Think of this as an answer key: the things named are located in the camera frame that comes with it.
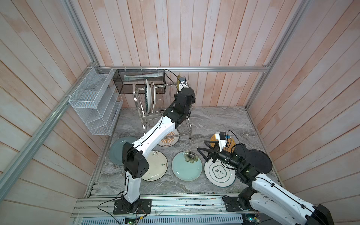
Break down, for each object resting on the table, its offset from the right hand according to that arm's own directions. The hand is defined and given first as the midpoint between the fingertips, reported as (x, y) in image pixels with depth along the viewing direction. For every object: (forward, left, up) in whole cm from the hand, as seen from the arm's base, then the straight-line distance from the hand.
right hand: (201, 145), depth 72 cm
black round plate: (+3, -41, -23) cm, 47 cm away
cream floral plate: (-3, +25, -23) cm, 34 cm away
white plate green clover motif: (-7, -12, -23) cm, 27 cm away
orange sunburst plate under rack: (+17, +18, -23) cm, 34 cm away
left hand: (+26, +8, +15) cm, 31 cm away
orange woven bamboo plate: (-1, -13, +4) cm, 14 cm away
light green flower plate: (-2, +7, -24) cm, 25 cm away
